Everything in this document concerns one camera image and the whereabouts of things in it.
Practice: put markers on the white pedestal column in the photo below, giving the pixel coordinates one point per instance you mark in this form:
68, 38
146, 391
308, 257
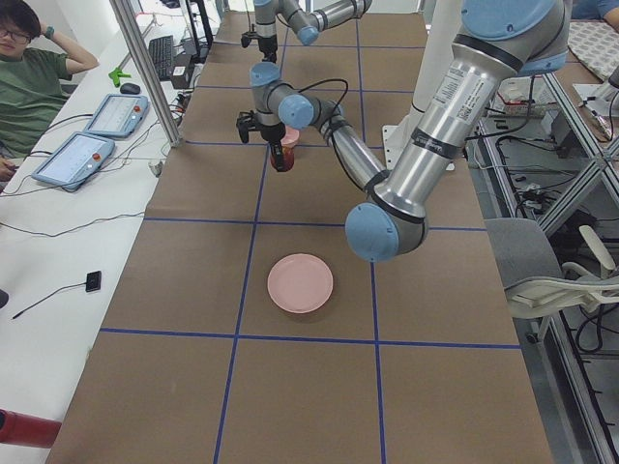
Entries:
425, 82

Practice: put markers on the black keyboard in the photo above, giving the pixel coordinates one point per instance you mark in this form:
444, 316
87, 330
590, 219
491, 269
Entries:
161, 52

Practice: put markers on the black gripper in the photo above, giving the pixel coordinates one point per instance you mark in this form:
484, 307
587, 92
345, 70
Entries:
266, 47
274, 132

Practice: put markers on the grey office chair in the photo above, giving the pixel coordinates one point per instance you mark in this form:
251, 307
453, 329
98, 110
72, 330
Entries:
536, 285

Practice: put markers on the near blue teach pendant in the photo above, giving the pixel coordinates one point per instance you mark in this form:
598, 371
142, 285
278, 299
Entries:
75, 161

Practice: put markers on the pink plate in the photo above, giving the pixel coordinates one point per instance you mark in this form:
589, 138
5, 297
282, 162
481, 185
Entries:
300, 283

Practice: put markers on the black computer mouse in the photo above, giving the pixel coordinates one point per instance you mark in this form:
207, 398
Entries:
129, 89

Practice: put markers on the red apple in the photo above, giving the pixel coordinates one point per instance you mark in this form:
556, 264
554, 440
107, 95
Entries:
288, 160

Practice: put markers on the green clamp tool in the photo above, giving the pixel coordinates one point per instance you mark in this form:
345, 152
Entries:
116, 75

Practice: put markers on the blue teach pendant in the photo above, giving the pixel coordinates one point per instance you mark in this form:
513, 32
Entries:
118, 115
75, 161

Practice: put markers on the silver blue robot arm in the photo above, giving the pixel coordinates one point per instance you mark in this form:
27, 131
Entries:
478, 45
306, 26

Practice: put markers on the pink bowl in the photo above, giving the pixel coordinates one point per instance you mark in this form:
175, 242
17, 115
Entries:
291, 137

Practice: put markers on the aluminium frame post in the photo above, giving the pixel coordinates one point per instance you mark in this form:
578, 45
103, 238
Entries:
137, 48

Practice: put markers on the person in green shirt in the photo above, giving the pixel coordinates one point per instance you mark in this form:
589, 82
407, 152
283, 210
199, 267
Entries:
35, 59

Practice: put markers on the small black device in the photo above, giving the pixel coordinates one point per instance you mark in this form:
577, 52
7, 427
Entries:
93, 281

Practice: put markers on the far blue teach pendant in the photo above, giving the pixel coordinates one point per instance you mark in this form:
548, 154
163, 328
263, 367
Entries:
118, 115

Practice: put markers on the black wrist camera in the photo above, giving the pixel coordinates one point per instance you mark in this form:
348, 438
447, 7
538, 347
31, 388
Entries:
247, 38
245, 124

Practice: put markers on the red bottle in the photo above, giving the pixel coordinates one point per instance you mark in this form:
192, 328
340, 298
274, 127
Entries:
28, 431

